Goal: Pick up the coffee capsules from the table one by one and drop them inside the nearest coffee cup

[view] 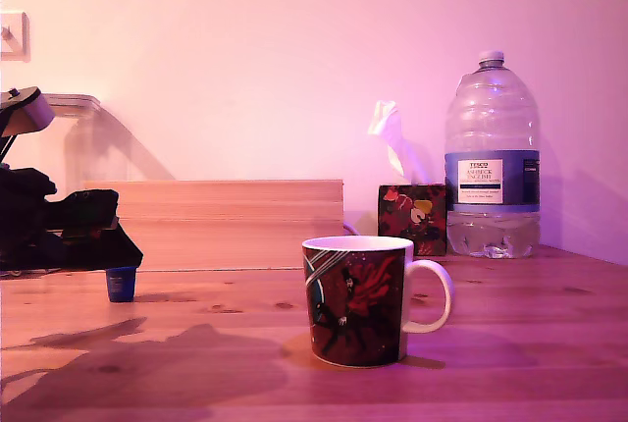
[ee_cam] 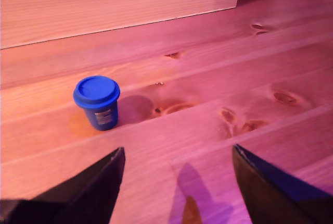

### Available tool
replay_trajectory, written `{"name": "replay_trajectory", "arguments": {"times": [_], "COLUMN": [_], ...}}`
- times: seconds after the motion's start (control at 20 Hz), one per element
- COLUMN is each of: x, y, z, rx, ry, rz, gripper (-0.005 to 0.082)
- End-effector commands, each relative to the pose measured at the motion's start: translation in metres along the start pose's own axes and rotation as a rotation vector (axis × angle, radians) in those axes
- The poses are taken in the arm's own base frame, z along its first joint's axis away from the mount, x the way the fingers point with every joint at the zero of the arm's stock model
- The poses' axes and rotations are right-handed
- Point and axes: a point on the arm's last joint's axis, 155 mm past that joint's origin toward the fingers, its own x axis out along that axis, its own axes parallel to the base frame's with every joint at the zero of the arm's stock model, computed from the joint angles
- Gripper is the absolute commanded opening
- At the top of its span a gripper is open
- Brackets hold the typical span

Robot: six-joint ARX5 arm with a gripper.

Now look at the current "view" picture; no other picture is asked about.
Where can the blue coffee capsule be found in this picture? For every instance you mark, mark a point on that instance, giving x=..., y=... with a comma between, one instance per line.
x=120, y=285

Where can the clear plastic container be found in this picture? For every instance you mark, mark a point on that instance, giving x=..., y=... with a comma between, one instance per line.
x=81, y=147

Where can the red floral tissue box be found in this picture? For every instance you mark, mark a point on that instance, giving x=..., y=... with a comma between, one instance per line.
x=414, y=221

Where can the white paper tissue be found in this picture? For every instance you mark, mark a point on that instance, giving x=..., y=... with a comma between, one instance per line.
x=392, y=132

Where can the large clear plastic water bottle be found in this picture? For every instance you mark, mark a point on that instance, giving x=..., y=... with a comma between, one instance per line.
x=493, y=122

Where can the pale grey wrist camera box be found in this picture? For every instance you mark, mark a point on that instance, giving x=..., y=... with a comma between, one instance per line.
x=38, y=112

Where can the white wall-mounted fixture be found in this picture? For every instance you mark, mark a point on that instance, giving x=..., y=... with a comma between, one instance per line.
x=17, y=39

